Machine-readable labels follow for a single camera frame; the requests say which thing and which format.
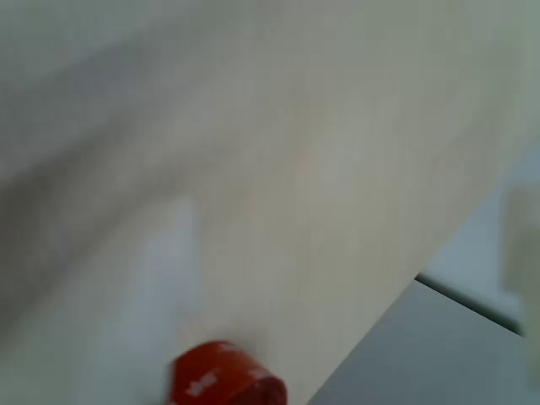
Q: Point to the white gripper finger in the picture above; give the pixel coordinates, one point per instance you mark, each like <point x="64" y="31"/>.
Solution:
<point x="171" y="261"/>

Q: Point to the red round object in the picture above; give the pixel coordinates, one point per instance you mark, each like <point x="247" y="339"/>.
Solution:
<point x="219" y="375"/>

